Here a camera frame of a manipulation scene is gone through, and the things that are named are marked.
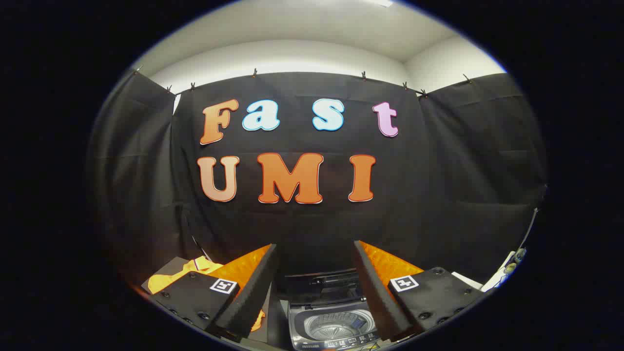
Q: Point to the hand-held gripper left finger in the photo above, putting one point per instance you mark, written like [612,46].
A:
[251,292]

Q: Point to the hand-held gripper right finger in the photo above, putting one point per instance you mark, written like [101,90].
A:
[378,292]

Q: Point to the grey washing machine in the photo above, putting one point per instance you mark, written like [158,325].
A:
[331,331]

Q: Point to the orange polo shirt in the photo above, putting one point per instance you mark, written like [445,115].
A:
[175,279]

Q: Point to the grey side table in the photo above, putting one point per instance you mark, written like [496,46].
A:
[163,271]

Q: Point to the row of black cloth clips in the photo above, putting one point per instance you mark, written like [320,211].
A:
[254,73]

